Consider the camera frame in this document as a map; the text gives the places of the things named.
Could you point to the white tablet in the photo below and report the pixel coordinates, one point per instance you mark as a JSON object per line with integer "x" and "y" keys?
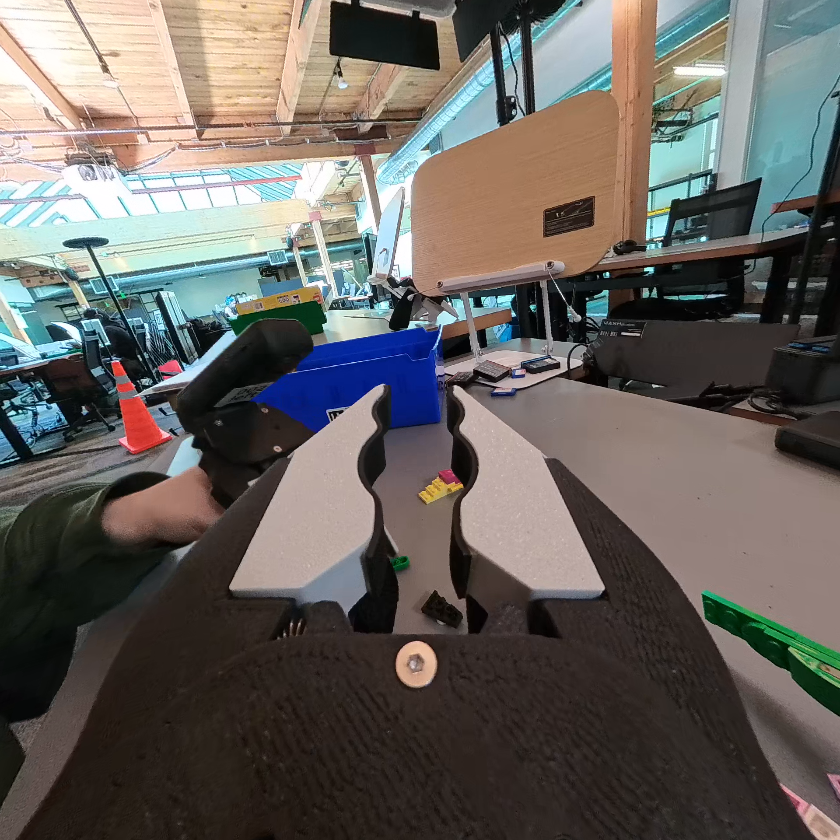
{"x": 388, "y": 236}

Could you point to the blue plastic bin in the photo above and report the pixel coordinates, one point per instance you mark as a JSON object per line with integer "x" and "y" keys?
{"x": 367, "y": 380}

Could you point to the black small card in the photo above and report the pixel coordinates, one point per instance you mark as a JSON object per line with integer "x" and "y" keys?
{"x": 459, "y": 378}

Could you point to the person's left forearm green sleeve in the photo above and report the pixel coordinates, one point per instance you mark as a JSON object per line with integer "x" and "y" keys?
{"x": 52, "y": 577}

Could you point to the black lego piece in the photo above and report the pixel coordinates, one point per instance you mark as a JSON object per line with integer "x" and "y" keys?
{"x": 441, "y": 609}

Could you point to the long wooden desk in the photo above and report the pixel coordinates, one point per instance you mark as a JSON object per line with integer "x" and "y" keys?
{"x": 709, "y": 253}

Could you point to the black overhead light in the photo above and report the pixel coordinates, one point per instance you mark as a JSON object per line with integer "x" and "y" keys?
{"x": 499, "y": 19}

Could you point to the yellow lego piece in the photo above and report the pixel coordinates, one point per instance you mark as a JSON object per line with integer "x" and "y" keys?
{"x": 433, "y": 493}

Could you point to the yellow cardboard box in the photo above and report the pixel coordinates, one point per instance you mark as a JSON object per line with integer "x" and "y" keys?
{"x": 282, "y": 300}

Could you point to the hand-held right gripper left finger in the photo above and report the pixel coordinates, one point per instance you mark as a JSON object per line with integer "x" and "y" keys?
{"x": 308, "y": 512}

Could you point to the black flat device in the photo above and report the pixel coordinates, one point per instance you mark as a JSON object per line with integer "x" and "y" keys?
{"x": 810, "y": 439}

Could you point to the dark office chair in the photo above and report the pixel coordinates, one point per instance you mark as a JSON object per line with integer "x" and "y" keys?
{"x": 92, "y": 380}

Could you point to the black hanging panel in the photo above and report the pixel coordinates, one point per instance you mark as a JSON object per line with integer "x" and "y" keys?
{"x": 384, "y": 36}

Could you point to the green lego build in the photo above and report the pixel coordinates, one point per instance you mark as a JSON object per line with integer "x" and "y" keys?
{"x": 754, "y": 633}

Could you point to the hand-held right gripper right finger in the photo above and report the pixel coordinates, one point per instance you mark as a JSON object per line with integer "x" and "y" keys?
{"x": 525, "y": 518}

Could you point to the orange traffic cone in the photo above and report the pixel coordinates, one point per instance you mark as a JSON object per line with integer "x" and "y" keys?
{"x": 138, "y": 420}

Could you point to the black equipment case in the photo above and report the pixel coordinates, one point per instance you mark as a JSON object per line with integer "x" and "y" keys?
{"x": 689, "y": 358}

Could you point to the black floor lamp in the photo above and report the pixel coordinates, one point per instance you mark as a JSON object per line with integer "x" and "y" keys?
{"x": 108, "y": 289}

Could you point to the black pole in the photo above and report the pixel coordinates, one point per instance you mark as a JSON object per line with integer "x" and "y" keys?
{"x": 512, "y": 85}

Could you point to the small green plastic bin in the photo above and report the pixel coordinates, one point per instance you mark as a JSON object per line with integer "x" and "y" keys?
{"x": 282, "y": 323}

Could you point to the black and white clamp stand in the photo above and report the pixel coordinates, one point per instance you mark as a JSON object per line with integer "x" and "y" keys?
{"x": 410, "y": 305}

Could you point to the black and blue card case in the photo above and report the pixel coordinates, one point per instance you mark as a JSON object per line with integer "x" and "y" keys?
{"x": 541, "y": 365}

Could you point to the black office chair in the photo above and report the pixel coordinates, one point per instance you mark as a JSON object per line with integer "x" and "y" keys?
{"x": 712, "y": 210}

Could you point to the hanging light bulb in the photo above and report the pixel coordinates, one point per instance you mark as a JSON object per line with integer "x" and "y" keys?
{"x": 340, "y": 82}

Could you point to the black charger box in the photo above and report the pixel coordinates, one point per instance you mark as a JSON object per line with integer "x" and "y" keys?
{"x": 804, "y": 374}

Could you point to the wooden book stand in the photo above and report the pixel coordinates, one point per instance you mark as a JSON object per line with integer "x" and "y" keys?
{"x": 512, "y": 197}

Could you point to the black small case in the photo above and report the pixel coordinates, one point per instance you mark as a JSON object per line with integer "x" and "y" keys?
{"x": 492, "y": 371}

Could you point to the black tripod leg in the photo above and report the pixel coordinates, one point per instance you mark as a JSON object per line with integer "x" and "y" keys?
{"x": 817, "y": 216}

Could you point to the wooden column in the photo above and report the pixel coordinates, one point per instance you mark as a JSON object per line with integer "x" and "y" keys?
{"x": 633, "y": 98}

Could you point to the pink flat piece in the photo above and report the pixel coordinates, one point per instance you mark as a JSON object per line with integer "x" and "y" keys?
{"x": 814, "y": 817}

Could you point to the person's left hand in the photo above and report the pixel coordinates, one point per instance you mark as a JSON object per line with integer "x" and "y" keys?
{"x": 164, "y": 512}

